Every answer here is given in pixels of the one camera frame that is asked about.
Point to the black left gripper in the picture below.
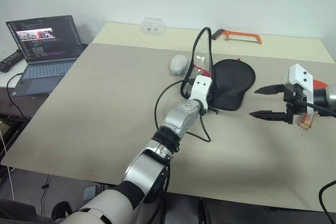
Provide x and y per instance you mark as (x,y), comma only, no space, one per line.
(213,110)

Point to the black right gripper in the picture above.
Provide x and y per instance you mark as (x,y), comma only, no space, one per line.
(291,108)

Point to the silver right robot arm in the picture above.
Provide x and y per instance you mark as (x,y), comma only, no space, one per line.
(331,94)

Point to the fluffy pale blue plush charm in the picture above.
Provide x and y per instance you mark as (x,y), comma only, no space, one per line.
(179,64)

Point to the orange hacksaw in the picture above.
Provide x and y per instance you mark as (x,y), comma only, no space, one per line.
(241,34)

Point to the clear plastic box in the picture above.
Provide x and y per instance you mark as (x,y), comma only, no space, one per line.
(153,26)

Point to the grey table foot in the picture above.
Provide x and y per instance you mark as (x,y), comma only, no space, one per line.
(90,193)

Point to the grey open laptop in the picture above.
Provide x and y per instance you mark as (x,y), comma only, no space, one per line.
(42,37)

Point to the black oblong device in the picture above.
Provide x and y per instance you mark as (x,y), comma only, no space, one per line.
(9,62)

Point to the dark grey fabric shape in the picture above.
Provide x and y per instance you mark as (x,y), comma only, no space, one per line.
(15,211)

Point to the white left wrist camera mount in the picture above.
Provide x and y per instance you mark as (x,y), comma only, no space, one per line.
(200,87)

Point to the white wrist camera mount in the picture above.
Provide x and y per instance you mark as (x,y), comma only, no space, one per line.
(302,74)
(200,87)

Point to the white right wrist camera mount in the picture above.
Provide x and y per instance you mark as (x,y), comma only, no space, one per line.
(302,74)

